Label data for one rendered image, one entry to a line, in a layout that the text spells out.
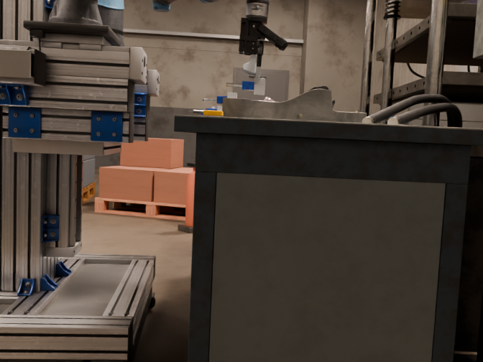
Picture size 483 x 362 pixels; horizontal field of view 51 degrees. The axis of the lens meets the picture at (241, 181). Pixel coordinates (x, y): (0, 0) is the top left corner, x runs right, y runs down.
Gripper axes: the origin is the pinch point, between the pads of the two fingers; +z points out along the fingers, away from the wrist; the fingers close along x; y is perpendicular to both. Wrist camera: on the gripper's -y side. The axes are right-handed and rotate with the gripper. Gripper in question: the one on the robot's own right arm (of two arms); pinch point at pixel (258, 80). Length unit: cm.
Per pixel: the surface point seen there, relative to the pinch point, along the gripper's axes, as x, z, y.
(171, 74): -871, -64, 175
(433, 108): 6, 5, -57
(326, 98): -5.2, 3.8, -23.9
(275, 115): -4.9, 11.0, -6.9
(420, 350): 57, 64, -43
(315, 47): -857, -134, -108
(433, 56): -18, -15, -63
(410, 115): 26, 9, -44
